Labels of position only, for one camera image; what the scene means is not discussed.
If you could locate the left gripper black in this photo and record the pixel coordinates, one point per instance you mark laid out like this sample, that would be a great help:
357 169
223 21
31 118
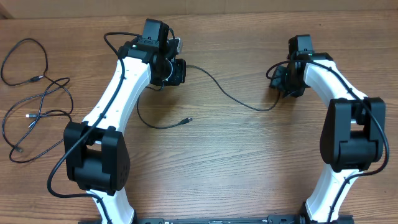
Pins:
179 76

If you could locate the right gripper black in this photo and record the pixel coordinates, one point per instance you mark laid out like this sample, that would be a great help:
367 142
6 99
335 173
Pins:
276 83

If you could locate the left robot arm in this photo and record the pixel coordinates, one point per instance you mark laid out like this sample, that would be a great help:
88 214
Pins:
96 155

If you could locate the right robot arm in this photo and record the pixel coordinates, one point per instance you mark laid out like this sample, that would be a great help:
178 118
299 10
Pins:
353 143

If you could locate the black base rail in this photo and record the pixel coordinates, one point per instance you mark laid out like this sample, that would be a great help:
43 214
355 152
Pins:
214 221

